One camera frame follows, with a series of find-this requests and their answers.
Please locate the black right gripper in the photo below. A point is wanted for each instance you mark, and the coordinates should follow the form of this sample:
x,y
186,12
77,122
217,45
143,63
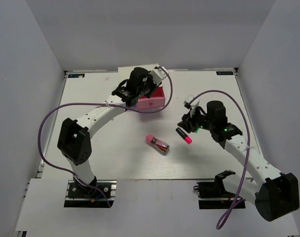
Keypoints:
x,y
188,120

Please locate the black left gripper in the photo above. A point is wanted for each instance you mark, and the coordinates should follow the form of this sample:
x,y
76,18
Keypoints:
x,y
154,86

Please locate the pink drawer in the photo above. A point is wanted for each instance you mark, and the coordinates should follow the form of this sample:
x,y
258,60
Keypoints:
x,y
155,101

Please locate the pink cap highlighter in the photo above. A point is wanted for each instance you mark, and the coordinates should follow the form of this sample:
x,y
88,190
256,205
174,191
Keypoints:
x,y
183,135

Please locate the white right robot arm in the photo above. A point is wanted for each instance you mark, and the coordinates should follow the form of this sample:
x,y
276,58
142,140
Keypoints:
x,y
273,193

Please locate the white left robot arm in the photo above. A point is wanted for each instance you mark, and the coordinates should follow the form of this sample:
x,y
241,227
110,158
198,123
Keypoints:
x,y
75,135

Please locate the pink lid marker bottle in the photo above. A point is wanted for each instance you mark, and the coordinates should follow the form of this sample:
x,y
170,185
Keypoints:
x,y
160,146

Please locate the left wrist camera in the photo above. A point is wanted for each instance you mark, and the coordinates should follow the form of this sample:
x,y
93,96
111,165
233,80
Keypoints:
x,y
158,74

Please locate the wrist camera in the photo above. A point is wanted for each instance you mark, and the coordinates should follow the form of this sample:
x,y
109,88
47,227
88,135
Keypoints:
x,y
158,74
191,104

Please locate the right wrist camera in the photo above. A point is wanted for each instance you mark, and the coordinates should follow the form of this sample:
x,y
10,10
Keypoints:
x,y
191,104

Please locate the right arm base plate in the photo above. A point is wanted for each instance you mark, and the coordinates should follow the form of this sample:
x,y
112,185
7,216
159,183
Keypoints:
x,y
212,194

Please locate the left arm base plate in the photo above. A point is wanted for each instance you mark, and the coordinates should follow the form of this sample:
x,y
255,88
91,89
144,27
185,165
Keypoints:
x,y
78,196

